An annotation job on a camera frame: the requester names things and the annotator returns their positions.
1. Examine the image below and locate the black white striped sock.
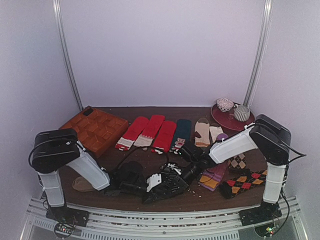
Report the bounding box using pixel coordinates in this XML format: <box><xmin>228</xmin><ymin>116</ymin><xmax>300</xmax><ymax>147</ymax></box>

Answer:
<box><xmin>160</xmin><ymin>162</ymin><xmax>188</xmax><ymax>194</ymax></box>

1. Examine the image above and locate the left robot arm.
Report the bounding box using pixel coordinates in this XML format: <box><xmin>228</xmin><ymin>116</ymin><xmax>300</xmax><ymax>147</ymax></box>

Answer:
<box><xmin>28</xmin><ymin>128</ymin><xmax>165</xmax><ymax>222</ymax></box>

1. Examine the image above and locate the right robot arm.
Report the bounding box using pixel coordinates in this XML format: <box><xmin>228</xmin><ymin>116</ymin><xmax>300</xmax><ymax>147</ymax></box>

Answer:
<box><xmin>165</xmin><ymin>114</ymin><xmax>292</xmax><ymax>221</ymax></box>

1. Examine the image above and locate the purple yellow sock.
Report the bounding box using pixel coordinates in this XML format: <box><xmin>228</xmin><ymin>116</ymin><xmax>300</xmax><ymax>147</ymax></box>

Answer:
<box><xmin>198</xmin><ymin>161</ymin><xmax>229</xmax><ymax>192</ymax></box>

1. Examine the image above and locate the red sock right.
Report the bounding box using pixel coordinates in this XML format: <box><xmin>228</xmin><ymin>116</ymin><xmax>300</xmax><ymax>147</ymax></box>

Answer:
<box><xmin>151</xmin><ymin>120</ymin><xmax>177</xmax><ymax>154</ymax></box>

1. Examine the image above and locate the red sock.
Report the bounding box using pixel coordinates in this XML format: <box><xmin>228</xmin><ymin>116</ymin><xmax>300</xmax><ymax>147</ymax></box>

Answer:
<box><xmin>115</xmin><ymin>116</ymin><xmax>149</xmax><ymax>151</ymax></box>
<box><xmin>151</xmin><ymin>120</ymin><xmax>177</xmax><ymax>154</ymax></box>
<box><xmin>133</xmin><ymin>114</ymin><xmax>165</xmax><ymax>148</ymax></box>

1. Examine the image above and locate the red sock middle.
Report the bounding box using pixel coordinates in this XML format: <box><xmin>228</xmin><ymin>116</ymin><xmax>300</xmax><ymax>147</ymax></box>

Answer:
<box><xmin>133</xmin><ymin>114</ymin><xmax>165</xmax><ymax>148</ymax></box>

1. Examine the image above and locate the black orange argyle sock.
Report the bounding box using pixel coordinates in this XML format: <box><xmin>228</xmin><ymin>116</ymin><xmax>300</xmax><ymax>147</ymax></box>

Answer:
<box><xmin>218</xmin><ymin>169</ymin><xmax>268</xmax><ymax>199</ymax></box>

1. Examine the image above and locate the dark green reindeer sock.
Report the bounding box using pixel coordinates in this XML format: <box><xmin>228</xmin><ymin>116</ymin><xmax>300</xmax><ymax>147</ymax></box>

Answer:
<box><xmin>169</xmin><ymin>119</ymin><xmax>192</xmax><ymax>154</ymax></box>

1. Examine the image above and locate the purple magenta sock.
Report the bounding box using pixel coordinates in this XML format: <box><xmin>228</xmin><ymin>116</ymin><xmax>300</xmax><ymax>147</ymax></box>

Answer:
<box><xmin>215</xmin><ymin>133</ymin><xmax>229</xmax><ymax>143</ymax></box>

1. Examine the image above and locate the beige striped sock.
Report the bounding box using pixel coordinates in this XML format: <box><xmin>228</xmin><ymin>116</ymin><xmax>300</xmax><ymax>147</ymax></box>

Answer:
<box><xmin>194</xmin><ymin>117</ymin><xmax>211</xmax><ymax>147</ymax></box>

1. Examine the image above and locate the brown argyle sock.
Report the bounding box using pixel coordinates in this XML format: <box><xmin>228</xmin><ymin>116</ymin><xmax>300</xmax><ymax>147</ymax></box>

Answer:
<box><xmin>228</xmin><ymin>153</ymin><xmax>247</xmax><ymax>173</ymax></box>

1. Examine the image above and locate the cream short sock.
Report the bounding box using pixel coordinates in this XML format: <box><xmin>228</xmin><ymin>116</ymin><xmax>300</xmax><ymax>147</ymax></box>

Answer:
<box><xmin>209</xmin><ymin>124</ymin><xmax>224</xmax><ymax>144</ymax></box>

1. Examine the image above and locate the tan sock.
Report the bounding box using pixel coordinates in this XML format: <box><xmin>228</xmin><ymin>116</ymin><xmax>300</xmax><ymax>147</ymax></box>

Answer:
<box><xmin>72</xmin><ymin>176</ymin><xmax>96</xmax><ymax>192</ymax></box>

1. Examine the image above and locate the red sock left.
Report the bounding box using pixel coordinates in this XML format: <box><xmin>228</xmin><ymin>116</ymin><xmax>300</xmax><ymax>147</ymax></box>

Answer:
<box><xmin>115</xmin><ymin>116</ymin><xmax>149</xmax><ymax>151</ymax></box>

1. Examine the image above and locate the orange divided organizer tray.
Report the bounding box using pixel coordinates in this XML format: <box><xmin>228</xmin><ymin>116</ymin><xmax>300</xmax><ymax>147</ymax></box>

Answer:
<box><xmin>60</xmin><ymin>106</ymin><xmax>129</xmax><ymax>158</ymax></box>

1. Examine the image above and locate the dark red plate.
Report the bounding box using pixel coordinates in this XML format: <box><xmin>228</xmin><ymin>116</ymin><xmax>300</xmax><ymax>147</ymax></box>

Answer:
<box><xmin>210</xmin><ymin>104</ymin><xmax>255</xmax><ymax>132</ymax></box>

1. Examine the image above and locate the patterned white bowl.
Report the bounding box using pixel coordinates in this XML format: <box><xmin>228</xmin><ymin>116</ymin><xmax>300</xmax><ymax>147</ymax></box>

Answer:
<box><xmin>216</xmin><ymin>97</ymin><xmax>234</xmax><ymax>113</ymax></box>

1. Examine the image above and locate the striped grey cup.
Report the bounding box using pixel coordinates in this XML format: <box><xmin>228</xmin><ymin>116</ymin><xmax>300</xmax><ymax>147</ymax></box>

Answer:
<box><xmin>234</xmin><ymin>105</ymin><xmax>251</xmax><ymax>122</ymax></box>

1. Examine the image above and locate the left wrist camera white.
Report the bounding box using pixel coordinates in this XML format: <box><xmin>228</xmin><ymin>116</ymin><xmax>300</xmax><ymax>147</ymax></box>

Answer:
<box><xmin>146</xmin><ymin>173</ymin><xmax>162</xmax><ymax>193</ymax></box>

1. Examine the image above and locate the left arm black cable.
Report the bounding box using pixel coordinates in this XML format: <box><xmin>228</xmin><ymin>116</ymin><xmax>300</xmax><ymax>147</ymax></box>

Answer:
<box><xmin>113</xmin><ymin>144</ymin><xmax>170</xmax><ymax>176</ymax></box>

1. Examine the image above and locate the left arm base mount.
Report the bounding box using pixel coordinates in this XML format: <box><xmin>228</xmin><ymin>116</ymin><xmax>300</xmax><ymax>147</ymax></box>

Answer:
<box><xmin>46</xmin><ymin>205</ymin><xmax>89</xmax><ymax>239</ymax></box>

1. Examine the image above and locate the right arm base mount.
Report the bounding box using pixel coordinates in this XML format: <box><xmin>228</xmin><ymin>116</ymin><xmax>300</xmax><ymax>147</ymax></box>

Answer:
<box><xmin>239</xmin><ymin>202</ymin><xmax>282</xmax><ymax>237</ymax></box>

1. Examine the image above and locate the left aluminium frame post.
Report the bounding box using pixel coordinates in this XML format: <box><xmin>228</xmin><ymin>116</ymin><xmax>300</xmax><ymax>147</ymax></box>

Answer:
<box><xmin>52</xmin><ymin>0</ymin><xmax>84</xmax><ymax>111</ymax></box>

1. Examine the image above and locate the aluminium frame post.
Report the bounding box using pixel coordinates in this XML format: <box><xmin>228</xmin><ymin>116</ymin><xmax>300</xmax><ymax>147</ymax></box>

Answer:
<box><xmin>52</xmin><ymin>0</ymin><xmax>84</xmax><ymax>111</ymax></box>
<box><xmin>243</xmin><ymin>0</ymin><xmax>273</xmax><ymax>108</ymax></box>

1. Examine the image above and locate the right aluminium frame post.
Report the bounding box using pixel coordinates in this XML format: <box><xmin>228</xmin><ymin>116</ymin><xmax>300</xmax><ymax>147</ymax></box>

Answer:
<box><xmin>243</xmin><ymin>0</ymin><xmax>273</xmax><ymax>108</ymax></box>

